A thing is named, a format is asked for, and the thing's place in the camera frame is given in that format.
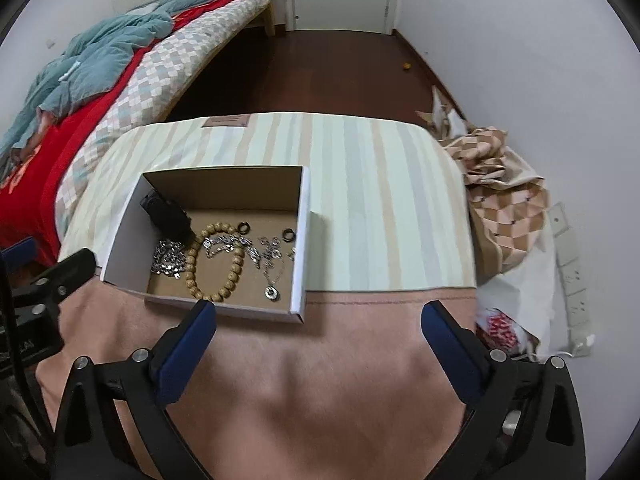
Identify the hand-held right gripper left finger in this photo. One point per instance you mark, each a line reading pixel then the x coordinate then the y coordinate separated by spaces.
pixel 190 345

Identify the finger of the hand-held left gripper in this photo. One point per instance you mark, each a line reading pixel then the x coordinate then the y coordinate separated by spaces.
pixel 17 252
pixel 60 280

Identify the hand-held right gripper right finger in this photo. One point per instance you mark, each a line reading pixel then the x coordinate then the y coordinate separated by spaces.
pixel 450 350

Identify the black smartwatch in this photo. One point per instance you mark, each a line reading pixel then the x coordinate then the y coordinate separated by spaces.
pixel 165 215

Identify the small silver earrings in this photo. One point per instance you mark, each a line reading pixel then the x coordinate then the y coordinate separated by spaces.
pixel 291 255

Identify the cardboard box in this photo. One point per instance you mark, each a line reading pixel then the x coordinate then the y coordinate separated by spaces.
pixel 225 195

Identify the red print plastic bag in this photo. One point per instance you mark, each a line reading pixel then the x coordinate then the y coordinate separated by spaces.
pixel 500 330

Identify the bed with red blanket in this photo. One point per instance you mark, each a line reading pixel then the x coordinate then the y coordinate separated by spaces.
pixel 30 195

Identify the white power strip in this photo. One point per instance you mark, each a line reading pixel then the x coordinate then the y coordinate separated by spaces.
pixel 572 280

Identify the beige checkered cloth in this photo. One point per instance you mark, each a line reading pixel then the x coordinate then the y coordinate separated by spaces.
pixel 505 205

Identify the pink striped table cloth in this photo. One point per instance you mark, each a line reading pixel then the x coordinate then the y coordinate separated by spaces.
pixel 350 200

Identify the checkered bed sheet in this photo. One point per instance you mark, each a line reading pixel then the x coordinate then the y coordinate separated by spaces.
pixel 150 80

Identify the blue quilt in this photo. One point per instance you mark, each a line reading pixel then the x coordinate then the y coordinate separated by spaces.
pixel 100 40

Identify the wooden bed frame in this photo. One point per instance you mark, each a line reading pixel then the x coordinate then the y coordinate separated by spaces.
pixel 272 15

